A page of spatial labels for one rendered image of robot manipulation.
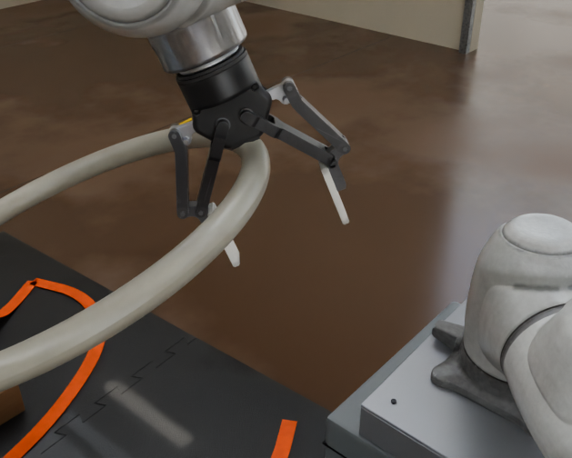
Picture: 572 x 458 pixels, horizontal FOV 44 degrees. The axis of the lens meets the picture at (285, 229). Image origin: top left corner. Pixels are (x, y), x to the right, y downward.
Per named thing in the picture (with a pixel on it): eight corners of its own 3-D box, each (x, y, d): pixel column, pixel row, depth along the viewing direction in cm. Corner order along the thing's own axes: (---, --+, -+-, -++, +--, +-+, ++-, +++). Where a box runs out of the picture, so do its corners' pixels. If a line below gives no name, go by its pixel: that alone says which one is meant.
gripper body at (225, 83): (246, 33, 72) (281, 114, 76) (171, 65, 73) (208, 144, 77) (249, 49, 65) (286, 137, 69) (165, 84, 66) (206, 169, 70)
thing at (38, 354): (-270, 458, 64) (-294, 435, 63) (3, 198, 106) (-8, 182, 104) (201, 367, 48) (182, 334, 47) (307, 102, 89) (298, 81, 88)
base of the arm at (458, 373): (461, 307, 121) (466, 282, 118) (590, 367, 109) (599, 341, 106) (404, 368, 109) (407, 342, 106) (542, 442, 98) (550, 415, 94)
